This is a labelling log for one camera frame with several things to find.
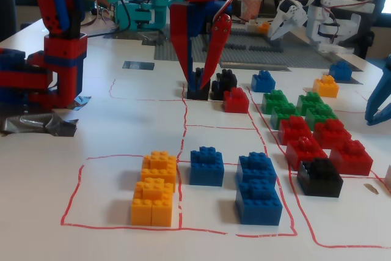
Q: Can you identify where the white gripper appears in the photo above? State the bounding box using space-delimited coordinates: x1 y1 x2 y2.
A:
270 0 309 40

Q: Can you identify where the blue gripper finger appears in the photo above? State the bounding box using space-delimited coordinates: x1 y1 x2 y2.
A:
366 106 391 127
365 56 391 120

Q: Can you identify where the blue toy brick block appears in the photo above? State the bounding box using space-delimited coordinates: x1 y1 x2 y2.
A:
329 61 353 84
189 146 225 187
234 178 283 226
250 70 276 94
236 152 277 186

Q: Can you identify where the red toy brick block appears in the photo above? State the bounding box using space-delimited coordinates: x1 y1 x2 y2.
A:
223 87 250 114
285 136 328 171
312 119 353 149
277 116 313 146
329 139 374 177

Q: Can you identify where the black toy brick block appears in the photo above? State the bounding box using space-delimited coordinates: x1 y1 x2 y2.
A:
186 67 212 101
211 68 238 101
296 157 344 198

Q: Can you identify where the yellow toy brick block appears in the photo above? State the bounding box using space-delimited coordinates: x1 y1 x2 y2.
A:
130 177 174 227
312 75 340 98
140 150 178 185

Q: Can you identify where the green toy brick block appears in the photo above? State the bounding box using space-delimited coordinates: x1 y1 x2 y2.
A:
304 103 338 132
261 89 290 114
296 91 325 116
270 101 301 130

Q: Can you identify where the small white brick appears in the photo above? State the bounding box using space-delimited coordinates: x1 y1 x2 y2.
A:
245 19 260 33

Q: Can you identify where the grey studded baseplate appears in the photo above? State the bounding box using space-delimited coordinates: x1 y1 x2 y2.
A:
154 24 364 72

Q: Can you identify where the patterned paper cup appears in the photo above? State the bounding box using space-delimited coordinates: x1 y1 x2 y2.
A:
240 0 263 23

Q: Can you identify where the grey flat strip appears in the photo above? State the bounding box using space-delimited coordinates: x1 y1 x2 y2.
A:
218 61 291 73

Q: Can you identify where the brown paper scrap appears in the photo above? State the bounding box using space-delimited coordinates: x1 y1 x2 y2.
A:
363 183 380 196

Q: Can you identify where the silver duct tape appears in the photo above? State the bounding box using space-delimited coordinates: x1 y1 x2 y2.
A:
102 30 167 46
0 95 92 138

